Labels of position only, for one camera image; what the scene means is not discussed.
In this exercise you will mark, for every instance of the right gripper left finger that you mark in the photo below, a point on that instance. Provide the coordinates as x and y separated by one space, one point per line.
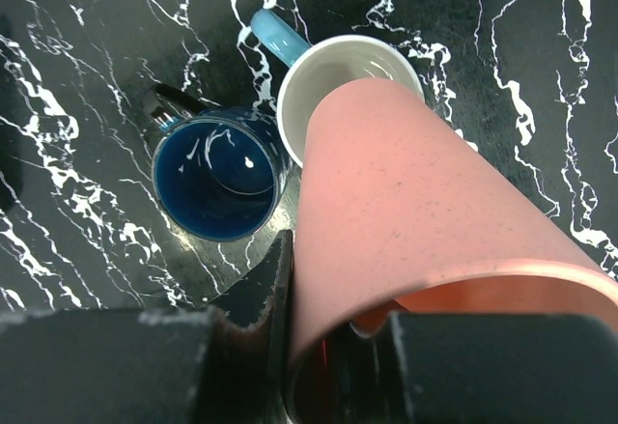
220 364

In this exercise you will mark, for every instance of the pink plastic cup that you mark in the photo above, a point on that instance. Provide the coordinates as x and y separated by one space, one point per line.
397 214

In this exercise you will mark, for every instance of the dark blue mug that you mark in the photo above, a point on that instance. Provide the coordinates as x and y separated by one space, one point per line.
218 172

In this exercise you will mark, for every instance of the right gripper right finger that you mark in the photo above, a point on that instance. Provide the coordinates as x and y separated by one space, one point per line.
444 368

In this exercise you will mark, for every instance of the light blue mug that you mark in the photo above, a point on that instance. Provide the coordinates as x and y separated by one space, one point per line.
315 70

